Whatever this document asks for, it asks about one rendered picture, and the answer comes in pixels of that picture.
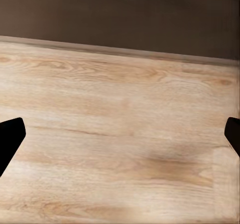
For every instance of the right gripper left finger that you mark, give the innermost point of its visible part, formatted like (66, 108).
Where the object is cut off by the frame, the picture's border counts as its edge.
(12, 134)

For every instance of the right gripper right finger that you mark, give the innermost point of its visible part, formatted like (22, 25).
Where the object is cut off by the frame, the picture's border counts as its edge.
(232, 133)

